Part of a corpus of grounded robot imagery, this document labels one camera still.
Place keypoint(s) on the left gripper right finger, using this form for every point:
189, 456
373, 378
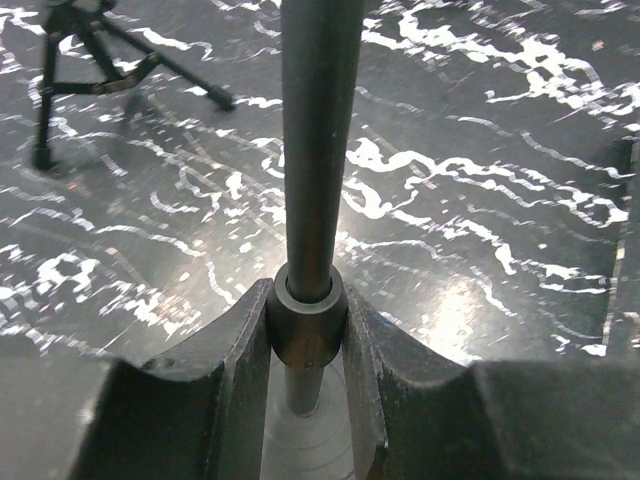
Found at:
415, 414

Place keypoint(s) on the black tripod mic stand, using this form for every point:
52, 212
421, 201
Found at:
85, 19

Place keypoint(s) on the round base mic stand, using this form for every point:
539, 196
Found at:
306, 432

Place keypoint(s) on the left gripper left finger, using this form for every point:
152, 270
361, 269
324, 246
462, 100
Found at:
194, 411

